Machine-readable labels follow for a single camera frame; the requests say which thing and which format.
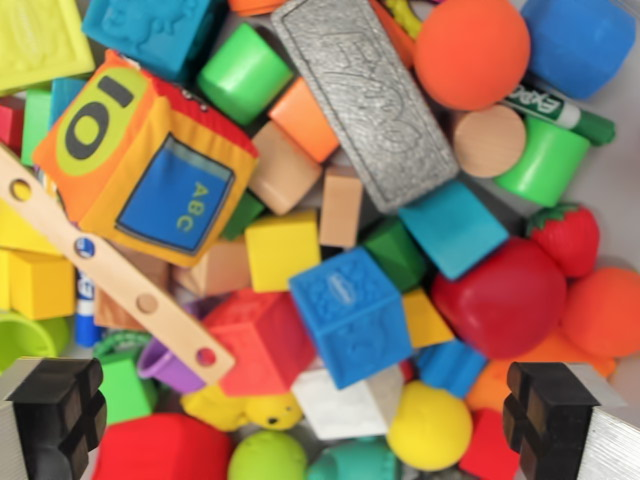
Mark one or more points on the rounded natural wooden block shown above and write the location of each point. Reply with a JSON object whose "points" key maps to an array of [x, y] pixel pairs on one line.
{"points": [[282, 170]]}

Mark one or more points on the green Expo marker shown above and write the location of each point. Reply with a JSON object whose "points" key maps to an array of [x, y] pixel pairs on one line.
{"points": [[565, 116]]}

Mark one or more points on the small red block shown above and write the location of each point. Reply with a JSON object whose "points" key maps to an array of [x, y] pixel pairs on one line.
{"points": [[407, 371]]}

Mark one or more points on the blue embossed rubber cube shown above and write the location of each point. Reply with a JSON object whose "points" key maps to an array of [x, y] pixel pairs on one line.
{"points": [[350, 320]]}

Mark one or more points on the lime green plastic cup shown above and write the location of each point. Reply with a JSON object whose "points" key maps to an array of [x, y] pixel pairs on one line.
{"points": [[30, 340]]}

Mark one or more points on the yellow rubber bear toy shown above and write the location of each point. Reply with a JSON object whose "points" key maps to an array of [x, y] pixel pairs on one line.
{"points": [[270, 412]]}

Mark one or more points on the lime embossed rubber block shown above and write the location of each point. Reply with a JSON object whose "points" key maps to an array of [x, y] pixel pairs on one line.
{"points": [[40, 45]]}

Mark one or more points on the yellow-orange wooden block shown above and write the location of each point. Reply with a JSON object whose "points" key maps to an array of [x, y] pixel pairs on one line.
{"points": [[425, 320]]}

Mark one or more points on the bright green cube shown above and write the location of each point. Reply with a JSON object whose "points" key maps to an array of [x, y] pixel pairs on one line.
{"points": [[125, 390]]}

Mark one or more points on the dark red wooden block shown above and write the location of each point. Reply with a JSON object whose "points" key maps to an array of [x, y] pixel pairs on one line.
{"points": [[10, 125]]}

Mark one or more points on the small natural wooden block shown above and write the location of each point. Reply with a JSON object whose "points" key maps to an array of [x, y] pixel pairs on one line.
{"points": [[341, 207]]}

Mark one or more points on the large red soft block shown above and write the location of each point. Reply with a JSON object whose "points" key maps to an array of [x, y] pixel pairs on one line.
{"points": [[160, 447]]}

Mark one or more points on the orange flat block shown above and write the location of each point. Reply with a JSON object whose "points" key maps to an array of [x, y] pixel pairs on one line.
{"points": [[395, 35]]}

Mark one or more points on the red wooden cube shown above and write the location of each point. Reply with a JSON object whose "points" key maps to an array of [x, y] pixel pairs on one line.
{"points": [[490, 447]]}

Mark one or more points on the wooden strip with holes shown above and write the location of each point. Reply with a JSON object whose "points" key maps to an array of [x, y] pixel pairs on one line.
{"points": [[115, 275]]}

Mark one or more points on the red embossed rubber cube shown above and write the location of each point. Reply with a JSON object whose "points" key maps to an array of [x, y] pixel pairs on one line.
{"points": [[260, 340]]}

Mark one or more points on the blue wooden block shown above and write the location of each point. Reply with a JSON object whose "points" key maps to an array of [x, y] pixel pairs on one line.
{"points": [[450, 367]]}

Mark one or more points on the thin teal wooden block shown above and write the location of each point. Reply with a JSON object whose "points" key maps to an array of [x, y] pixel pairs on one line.
{"points": [[65, 97]]}

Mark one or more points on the dark green wooden block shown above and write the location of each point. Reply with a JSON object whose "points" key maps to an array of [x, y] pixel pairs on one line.
{"points": [[395, 255], [242, 215]]}

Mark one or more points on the teal rubber animal toy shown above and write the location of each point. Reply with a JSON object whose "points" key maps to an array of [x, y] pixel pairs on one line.
{"points": [[352, 460]]}

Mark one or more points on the natural wooden cylinder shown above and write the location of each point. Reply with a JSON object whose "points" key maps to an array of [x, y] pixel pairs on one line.
{"points": [[487, 142]]}

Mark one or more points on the yellow ball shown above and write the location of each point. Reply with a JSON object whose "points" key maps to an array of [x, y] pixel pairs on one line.
{"points": [[430, 427]]}

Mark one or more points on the grey Expo whiteboard eraser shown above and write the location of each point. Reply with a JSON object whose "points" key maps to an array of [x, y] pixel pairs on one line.
{"points": [[370, 100]]}

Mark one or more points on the white grey cube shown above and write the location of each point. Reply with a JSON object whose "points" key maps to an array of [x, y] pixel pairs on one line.
{"points": [[340, 407]]}

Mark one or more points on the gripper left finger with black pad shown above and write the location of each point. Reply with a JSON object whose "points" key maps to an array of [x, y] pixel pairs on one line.
{"points": [[55, 415]]}

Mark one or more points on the yellow wooden block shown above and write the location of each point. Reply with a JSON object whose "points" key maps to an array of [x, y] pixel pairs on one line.
{"points": [[42, 285], [25, 230]]}

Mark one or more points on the orange plastic cup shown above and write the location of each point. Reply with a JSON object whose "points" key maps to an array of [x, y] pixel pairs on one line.
{"points": [[255, 5]]}

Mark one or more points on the yellow wooden cube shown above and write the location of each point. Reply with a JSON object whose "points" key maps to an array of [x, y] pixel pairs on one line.
{"points": [[282, 252]]}

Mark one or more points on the orange foam ball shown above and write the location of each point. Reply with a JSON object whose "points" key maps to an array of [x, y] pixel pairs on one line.
{"points": [[472, 52], [605, 312]]}

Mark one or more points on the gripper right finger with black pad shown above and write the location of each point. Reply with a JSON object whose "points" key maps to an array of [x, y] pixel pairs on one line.
{"points": [[550, 420]]}

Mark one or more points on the red toy strawberry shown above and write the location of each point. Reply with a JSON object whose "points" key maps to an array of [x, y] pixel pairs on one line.
{"points": [[567, 240]]}

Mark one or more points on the purple plastic cup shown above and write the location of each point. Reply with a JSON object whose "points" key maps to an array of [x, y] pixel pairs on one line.
{"points": [[172, 370]]}

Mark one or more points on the light green wooden block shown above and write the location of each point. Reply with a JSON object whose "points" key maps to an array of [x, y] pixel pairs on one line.
{"points": [[36, 125]]}

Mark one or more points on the tan wooden block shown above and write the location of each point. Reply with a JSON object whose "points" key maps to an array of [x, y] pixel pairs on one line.
{"points": [[220, 270]]}

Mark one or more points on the orange soft rubber block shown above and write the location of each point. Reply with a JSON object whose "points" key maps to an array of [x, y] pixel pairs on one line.
{"points": [[545, 355]]}

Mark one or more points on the large blue rubber block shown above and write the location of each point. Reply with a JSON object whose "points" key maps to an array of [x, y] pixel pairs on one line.
{"points": [[577, 45]]}

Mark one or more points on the orange wooden block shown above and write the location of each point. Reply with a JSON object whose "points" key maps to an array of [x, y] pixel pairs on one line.
{"points": [[305, 120]]}

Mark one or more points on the red toy apple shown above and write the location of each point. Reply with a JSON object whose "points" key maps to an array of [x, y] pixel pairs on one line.
{"points": [[500, 300]]}

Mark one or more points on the brown wooden block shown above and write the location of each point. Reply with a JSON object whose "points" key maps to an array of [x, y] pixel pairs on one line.
{"points": [[112, 307]]}

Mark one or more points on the green mesh net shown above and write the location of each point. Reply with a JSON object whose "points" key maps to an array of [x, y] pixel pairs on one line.
{"points": [[120, 342]]}

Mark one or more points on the teal embossed rubber cube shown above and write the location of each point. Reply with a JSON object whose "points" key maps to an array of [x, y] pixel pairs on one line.
{"points": [[150, 32]]}

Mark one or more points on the orange fabric number cube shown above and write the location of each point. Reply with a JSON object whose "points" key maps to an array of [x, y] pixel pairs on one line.
{"points": [[150, 165]]}

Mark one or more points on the lime green ball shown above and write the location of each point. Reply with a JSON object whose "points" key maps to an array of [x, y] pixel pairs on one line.
{"points": [[267, 457]]}

